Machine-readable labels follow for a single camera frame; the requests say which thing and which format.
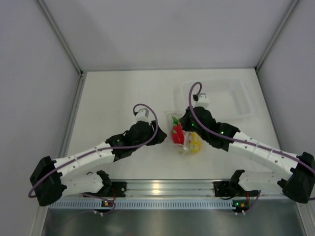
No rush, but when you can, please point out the red fake dragon fruit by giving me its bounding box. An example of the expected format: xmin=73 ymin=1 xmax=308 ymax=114
xmin=171 ymin=123 xmax=185 ymax=145

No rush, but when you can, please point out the clear zip top bag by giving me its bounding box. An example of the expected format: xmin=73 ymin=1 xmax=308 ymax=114
xmin=164 ymin=111 xmax=202 ymax=155

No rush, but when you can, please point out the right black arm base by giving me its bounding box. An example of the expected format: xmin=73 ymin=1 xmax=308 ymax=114
xmin=213 ymin=181 xmax=242 ymax=200

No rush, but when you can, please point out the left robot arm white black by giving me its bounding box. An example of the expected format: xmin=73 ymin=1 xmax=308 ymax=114
xmin=28 ymin=120 xmax=167 ymax=207

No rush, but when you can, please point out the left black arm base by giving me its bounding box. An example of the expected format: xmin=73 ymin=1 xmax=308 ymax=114
xmin=103 ymin=181 xmax=127 ymax=198

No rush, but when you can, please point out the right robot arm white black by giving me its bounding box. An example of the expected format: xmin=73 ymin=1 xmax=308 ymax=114
xmin=180 ymin=107 xmax=315 ymax=204

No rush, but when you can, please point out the yellow fake banana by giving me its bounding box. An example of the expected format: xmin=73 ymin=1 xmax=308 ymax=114
xmin=188 ymin=132 xmax=202 ymax=153

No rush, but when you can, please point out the clear plastic basket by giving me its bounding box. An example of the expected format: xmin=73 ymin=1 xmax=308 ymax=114
xmin=173 ymin=77 xmax=252 ymax=121

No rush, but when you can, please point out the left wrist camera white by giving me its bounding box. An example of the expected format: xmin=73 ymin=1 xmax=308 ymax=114
xmin=135 ymin=108 xmax=150 ymax=122

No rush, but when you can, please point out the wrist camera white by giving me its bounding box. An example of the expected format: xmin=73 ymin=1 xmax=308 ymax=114
xmin=135 ymin=108 xmax=150 ymax=122
xmin=193 ymin=93 xmax=210 ymax=109

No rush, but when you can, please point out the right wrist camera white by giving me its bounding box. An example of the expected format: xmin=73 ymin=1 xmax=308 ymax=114
xmin=193 ymin=93 xmax=210 ymax=109

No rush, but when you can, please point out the aluminium mounting rail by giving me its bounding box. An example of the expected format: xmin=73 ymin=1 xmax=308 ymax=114
xmin=40 ymin=178 xmax=308 ymax=199

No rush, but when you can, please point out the white slotted cable duct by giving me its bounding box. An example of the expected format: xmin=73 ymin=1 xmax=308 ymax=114
xmin=49 ymin=199 xmax=237 ymax=210

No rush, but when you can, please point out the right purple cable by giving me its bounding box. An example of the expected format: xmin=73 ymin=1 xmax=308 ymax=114
xmin=188 ymin=82 xmax=315 ymax=214

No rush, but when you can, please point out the left aluminium frame post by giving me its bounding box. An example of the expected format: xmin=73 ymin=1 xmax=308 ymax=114
xmin=36 ymin=0 xmax=84 ymax=76

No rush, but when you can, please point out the aluminium frame post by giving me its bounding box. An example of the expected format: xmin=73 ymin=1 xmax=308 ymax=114
xmin=36 ymin=0 xmax=84 ymax=76
xmin=254 ymin=0 xmax=303 ymax=72

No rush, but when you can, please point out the right aluminium frame post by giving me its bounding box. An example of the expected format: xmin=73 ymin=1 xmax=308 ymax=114
xmin=254 ymin=0 xmax=303 ymax=72

